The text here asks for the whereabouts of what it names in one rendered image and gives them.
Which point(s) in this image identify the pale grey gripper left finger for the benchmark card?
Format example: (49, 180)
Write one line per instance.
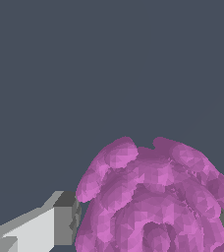
(38, 226)

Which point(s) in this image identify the purple lumpy toy figure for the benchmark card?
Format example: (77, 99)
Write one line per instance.
(156, 200)

